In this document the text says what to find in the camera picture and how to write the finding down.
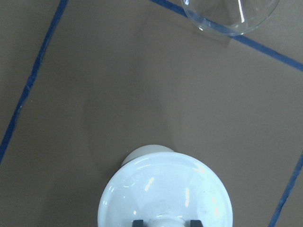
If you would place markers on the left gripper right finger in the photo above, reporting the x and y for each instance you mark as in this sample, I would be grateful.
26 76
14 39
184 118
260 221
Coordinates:
195 223

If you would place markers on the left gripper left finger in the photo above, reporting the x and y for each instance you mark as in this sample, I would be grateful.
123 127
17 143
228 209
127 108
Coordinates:
138 223

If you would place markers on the white enamel cup lid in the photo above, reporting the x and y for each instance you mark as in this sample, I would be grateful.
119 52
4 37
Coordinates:
165 189

